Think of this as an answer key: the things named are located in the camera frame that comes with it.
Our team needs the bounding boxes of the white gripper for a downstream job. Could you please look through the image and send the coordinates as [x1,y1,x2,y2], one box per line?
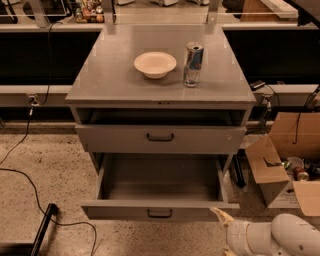
[210,207,277,256]

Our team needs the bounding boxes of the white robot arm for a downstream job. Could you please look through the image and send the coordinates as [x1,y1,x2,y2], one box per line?
[210,207,320,256]

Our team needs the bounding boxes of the grey open middle drawer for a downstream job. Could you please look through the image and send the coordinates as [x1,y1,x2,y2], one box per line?
[82,154,239,221]

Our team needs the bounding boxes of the grey top drawer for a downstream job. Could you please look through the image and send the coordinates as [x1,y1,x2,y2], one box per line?
[76,125,246,154]

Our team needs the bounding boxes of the grey metal drawer cabinet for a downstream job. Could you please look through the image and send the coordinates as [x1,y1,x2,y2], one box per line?
[66,25,255,168]

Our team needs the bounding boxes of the red soda can in box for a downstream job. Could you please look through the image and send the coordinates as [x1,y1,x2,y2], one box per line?
[293,167,309,181]

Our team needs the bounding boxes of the open cardboard box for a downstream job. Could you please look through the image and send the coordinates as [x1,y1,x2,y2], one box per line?
[245,112,320,217]

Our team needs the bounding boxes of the small black device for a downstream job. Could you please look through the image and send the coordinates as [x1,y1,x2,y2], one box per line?
[250,80,265,91]

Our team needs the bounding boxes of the white paper bowl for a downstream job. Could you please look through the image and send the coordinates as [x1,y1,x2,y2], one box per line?
[134,52,177,79]

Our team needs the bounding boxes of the silver blue energy drink can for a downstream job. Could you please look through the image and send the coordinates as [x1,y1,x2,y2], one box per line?
[183,42,204,88]

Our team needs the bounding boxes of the black metal stand leg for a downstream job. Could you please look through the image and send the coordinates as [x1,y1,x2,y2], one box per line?
[0,203,58,256]

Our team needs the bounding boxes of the colourful items on shelf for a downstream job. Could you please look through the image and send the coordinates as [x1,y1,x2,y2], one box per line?
[73,0,104,23]

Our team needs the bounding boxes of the black floor cable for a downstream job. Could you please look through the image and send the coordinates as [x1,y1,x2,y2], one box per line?
[0,22,98,256]

